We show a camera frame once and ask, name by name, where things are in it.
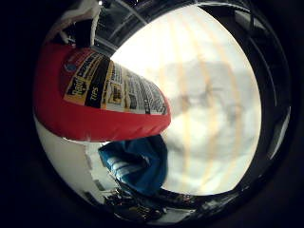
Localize red spray bottle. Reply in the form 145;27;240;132
32;42;172;143

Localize blue cloth with white stripes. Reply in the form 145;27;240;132
98;134;169;197

